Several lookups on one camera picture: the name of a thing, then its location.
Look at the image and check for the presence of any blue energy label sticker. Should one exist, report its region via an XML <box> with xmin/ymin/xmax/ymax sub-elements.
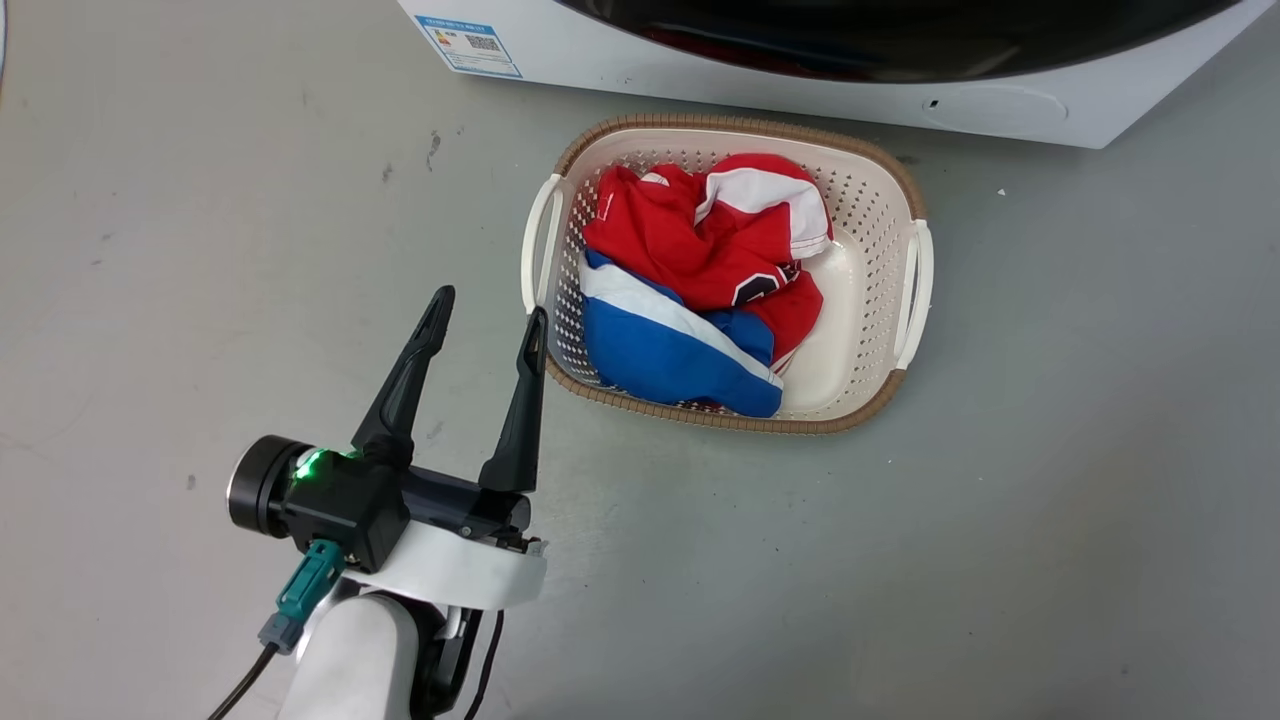
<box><xmin>414</xmin><ymin>14</ymin><xmax>524</xmax><ymax>80</ymax></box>

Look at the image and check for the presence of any cream plastic laundry basket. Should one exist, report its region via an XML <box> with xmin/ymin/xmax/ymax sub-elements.
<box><xmin>520</xmin><ymin>112</ymin><xmax>936</xmax><ymax>436</ymax></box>

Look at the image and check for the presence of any thin black cable with connector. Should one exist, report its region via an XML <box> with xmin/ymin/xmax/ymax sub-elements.
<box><xmin>207</xmin><ymin>643</ymin><xmax>281</xmax><ymax>720</ymax></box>

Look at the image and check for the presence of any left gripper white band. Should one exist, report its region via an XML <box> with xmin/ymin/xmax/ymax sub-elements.
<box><xmin>345</xmin><ymin>285</ymin><xmax>550</xmax><ymax>612</ymax></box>

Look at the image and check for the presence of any red and white garment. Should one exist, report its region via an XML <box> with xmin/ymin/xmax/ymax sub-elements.
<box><xmin>582</xmin><ymin>152</ymin><xmax>835</xmax><ymax>377</ymax></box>

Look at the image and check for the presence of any dark glass washing machine door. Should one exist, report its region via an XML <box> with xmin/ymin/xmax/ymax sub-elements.
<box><xmin>553</xmin><ymin>0</ymin><xmax>1244</xmax><ymax>84</ymax></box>

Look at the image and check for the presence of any blue and white garment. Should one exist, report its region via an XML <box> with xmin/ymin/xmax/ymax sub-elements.
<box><xmin>577</xmin><ymin>248</ymin><xmax>785</xmax><ymax>420</ymax></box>

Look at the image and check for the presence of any white washing machine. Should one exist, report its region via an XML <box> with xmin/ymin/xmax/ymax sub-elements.
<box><xmin>397</xmin><ymin>0</ymin><xmax>1278</xmax><ymax>150</ymax></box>

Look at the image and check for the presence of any teal cable connector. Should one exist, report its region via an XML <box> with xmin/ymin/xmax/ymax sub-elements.
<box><xmin>258</xmin><ymin>540</ymin><xmax>347</xmax><ymax>656</ymax></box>

